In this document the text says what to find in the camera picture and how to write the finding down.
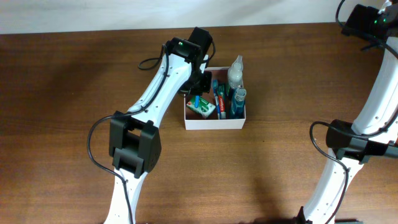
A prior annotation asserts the blue white toothbrush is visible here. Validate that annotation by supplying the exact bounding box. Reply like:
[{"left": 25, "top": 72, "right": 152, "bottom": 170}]
[{"left": 212, "top": 79, "right": 220, "bottom": 119}]

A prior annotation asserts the blue disposable razor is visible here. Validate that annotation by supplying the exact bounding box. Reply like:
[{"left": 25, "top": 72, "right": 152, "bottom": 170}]
[{"left": 195, "top": 96, "right": 200, "bottom": 108}]

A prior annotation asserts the green toothpaste tube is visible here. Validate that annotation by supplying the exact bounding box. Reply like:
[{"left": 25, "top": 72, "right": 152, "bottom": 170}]
[{"left": 217, "top": 83, "right": 226, "bottom": 119}]

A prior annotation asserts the green soap packet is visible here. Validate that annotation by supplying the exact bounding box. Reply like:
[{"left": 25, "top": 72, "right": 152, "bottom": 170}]
[{"left": 186, "top": 96, "right": 216, "bottom": 119}]

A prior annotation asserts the clear purple spray bottle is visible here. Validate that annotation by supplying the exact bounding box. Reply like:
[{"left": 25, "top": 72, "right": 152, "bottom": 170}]
[{"left": 228, "top": 55, "right": 244, "bottom": 90}]

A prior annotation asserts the blue mouthwash bottle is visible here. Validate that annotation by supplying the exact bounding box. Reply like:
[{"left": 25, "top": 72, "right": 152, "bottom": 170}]
[{"left": 229, "top": 88, "right": 247, "bottom": 119}]

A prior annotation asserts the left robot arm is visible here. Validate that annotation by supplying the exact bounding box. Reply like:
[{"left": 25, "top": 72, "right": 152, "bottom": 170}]
[{"left": 105, "top": 27, "right": 213, "bottom": 223}]

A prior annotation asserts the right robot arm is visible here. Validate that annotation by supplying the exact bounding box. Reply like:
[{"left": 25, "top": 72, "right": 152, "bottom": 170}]
[{"left": 292, "top": 1, "right": 397, "bottom": 223}]

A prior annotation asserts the white cardboard box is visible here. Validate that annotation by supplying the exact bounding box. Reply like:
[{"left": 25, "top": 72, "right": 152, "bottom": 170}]
[{"left": 183, "top": 67, "right": 246, "bottom": 130}]

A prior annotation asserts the right black cable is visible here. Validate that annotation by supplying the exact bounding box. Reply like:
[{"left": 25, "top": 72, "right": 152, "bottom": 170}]
[{"left": 308, "top": 0, "right": 398, "bottom": 224}]

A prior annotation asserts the black cable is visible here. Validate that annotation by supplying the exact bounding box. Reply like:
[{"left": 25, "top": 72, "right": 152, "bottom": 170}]
[
  {"left": 86, "top": 40, "right": 216, "bottom": 224},
  {"left": 308, "top": 0, "right": 398, "bottom": 224}
]

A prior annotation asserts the left black cable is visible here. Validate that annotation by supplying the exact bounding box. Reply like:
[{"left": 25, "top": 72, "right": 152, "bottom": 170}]
[{"left": 86, "top": 40, "right": 216, "bottom": 224}]

